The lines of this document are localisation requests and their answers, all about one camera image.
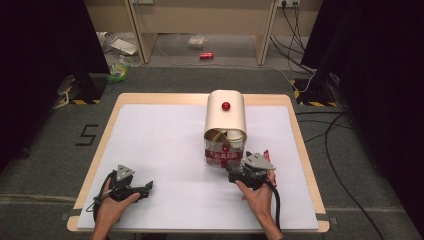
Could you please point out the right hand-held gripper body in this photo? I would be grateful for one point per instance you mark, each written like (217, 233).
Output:
(258, 161)

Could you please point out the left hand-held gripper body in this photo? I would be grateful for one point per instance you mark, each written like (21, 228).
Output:
(125, 172)

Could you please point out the red snack packet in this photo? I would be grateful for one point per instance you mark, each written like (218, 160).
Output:
(266, 155)

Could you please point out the white box with red knobs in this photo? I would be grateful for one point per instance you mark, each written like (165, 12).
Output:
(225, 116)

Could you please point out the person's right hand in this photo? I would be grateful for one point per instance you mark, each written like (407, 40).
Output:
(261, 200)

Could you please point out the person's left hand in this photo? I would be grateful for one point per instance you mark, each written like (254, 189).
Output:
(110, 210)

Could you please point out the white cup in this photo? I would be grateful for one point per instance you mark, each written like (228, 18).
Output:
(235, 137)

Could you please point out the white table mat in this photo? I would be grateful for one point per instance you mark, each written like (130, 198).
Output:
(166, 160)

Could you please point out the brown and yellow bowl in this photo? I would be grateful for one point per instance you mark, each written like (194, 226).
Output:
(215, 136)

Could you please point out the green snack packet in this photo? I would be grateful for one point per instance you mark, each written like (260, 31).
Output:
(118, 71)

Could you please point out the clear plastic bottle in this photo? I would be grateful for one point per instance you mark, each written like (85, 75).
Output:
(128, 60)

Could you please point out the red can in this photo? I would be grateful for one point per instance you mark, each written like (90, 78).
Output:
(206, 55)

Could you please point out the white paper sheet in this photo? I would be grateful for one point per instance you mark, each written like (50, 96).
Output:
(124, 45)

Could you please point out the clear plastic bag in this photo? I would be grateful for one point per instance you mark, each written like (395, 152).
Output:
(196, 42)

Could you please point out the black curtain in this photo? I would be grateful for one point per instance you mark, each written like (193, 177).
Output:
(40, 66)
(376, 83)

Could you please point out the beige wooden desk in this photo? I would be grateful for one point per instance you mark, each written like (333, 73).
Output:
(200, 20)

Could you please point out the white wall socket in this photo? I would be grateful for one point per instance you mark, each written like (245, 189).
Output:
(288, 3)

